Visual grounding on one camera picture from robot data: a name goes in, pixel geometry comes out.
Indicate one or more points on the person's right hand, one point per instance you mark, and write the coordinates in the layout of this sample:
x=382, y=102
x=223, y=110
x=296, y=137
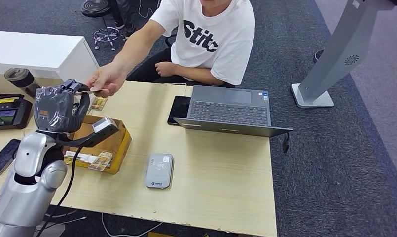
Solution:
x=108, y=78

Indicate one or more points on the black smartphone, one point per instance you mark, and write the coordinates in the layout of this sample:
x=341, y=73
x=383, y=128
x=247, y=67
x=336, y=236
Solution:
x=178, y=109
x=3, y=157

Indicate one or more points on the black remote controller with screen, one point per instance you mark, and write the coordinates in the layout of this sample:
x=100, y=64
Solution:
x=8, y=113

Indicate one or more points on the person's left hand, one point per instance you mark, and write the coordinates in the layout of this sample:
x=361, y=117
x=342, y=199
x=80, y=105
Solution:
x=165, y=69

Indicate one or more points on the dark round object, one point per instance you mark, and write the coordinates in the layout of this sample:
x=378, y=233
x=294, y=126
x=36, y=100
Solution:
x=317, y=55

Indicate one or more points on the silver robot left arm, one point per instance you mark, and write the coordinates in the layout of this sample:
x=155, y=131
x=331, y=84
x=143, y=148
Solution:
x=28, y=183

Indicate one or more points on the grey kiosk stand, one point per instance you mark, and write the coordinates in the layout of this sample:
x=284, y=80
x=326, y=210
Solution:
x=342, y=49

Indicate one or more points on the grey card reader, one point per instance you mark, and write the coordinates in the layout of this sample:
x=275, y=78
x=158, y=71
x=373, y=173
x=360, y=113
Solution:
x=159, y=171

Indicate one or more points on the person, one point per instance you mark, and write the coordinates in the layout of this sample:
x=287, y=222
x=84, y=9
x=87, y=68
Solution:
x=231, y=39
x=123, y=13

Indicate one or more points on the black stool with chrome base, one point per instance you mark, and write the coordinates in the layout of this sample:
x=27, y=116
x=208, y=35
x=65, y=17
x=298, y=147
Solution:
x=95, y=6

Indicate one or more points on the black chair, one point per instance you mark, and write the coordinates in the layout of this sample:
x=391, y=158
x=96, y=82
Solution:
x=168, y=41

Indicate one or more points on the white cabinet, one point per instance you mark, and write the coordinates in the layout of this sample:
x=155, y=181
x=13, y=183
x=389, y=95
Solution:
x=38, y=52

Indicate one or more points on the person's left forearm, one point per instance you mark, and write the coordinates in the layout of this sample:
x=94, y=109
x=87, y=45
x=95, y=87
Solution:
x=198, y=74

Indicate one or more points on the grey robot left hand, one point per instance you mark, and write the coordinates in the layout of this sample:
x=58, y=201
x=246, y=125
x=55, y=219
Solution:
x=56, y=108

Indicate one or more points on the cardboard box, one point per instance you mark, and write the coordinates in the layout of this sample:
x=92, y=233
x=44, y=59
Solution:
x=118, y=147

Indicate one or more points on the person's right forearm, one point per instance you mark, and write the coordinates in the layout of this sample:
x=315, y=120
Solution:
x=136, y=49

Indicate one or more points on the dark lidded tumbler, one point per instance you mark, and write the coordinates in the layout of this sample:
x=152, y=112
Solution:
x=20, y=80

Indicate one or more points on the grey laptop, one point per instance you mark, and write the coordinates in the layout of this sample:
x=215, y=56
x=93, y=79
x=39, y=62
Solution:
x=229, y=111

